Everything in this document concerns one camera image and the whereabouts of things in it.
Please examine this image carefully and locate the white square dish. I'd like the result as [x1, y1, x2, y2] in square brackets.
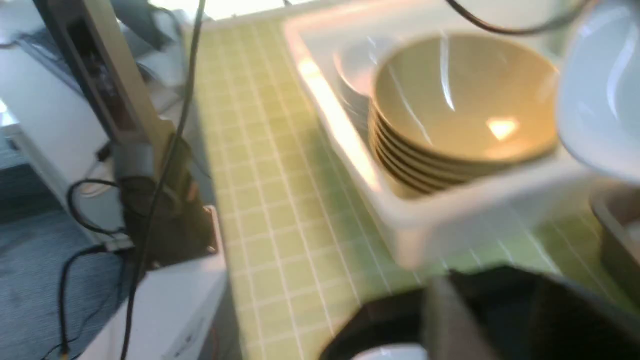
[555, 0, 640, 185]
[350, 343, 429, 360]

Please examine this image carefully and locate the robot base stand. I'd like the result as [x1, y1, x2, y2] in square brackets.
[1, 0, 242, 360]

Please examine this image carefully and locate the green checkered tablecloth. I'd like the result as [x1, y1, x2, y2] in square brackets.
[196, 20, 639, 360]

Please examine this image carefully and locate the black plastic serving tray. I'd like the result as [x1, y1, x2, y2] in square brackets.
[318, 287, 425, 360]

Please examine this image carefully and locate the stack of tan bowls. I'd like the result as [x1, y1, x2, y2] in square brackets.
[368, 100, 510, 194]

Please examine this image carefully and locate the black cable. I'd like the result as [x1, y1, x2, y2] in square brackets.
[445, 0, 591, 37]

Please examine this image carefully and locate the large white plastic tub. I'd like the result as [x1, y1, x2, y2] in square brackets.
[283, 0, 620, 270]

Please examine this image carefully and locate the stack of white plates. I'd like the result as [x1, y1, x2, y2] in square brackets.
[333, 36, 398, 133]

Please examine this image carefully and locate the top stacked tan bowl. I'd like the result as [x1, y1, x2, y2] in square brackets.
[371, 32, 559, 166]

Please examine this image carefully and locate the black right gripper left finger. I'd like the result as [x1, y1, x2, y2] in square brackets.
[422, 276, 496, 360]

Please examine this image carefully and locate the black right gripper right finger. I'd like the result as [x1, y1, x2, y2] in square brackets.
[450, 265, 639, 360]

